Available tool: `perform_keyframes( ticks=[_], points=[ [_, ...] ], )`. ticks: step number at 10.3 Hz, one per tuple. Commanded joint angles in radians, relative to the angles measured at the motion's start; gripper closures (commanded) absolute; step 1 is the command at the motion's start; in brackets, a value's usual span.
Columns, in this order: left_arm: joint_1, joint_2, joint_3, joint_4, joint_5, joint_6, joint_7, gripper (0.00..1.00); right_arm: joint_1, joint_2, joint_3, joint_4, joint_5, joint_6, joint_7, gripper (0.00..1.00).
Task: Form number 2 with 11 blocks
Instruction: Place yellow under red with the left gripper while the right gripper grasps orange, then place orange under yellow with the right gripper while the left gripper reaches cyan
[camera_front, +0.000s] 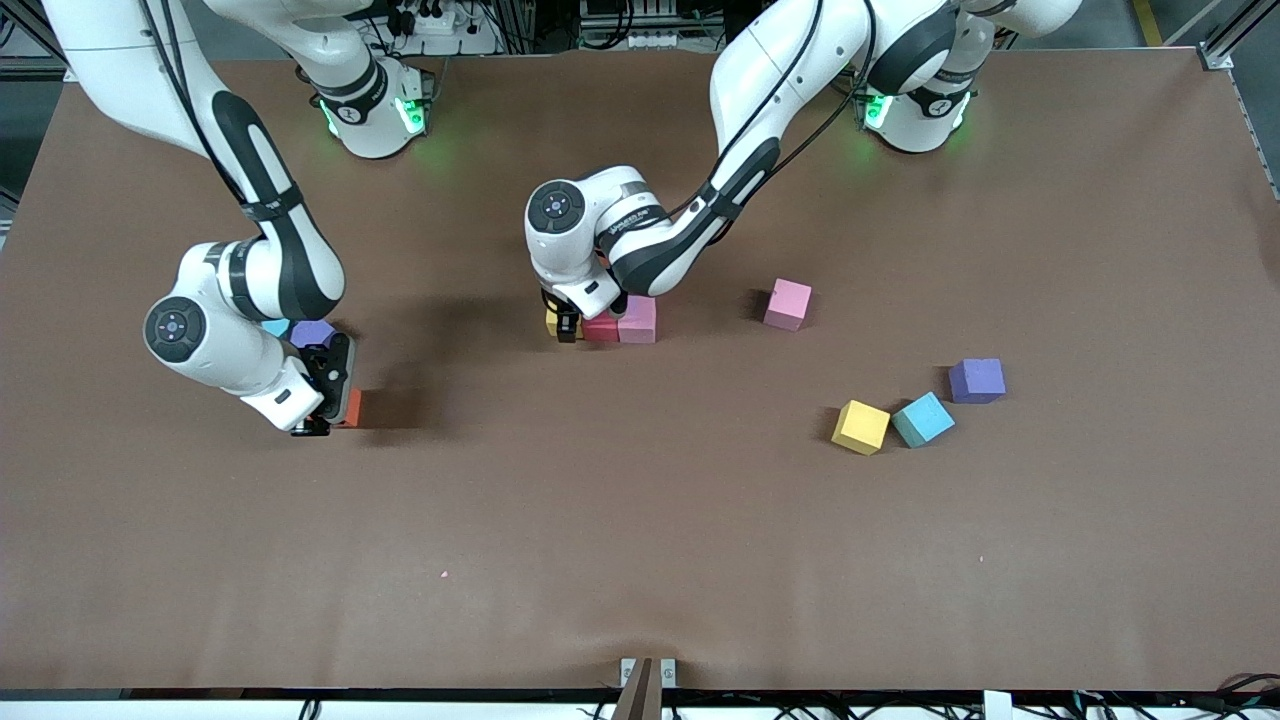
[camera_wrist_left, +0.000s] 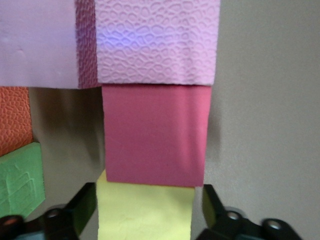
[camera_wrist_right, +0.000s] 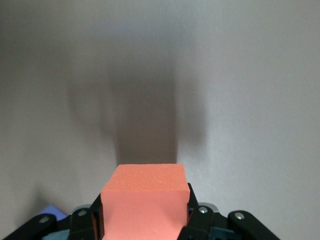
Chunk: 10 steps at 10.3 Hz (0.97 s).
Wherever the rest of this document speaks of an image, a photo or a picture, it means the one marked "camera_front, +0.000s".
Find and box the notched purple foam cube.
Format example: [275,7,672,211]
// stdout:
[948,358,1007,405]

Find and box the white power strip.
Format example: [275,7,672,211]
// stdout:
[390,3,461,36]

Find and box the brown table cover sheet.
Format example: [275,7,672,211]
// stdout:
[0,48,1280,693]

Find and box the dark electronics rack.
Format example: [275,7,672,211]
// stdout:
[578,0,726,53]

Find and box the black cable bundle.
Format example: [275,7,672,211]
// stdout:
[1075,672,1280,720]

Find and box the teal foam cube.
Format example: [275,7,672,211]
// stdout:
[892,391,956,449]

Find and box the metal bracket with brown strip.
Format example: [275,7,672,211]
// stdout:
[612,656,678,720]

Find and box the notched pink foam cube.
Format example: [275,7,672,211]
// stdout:
[763,278,813,332]

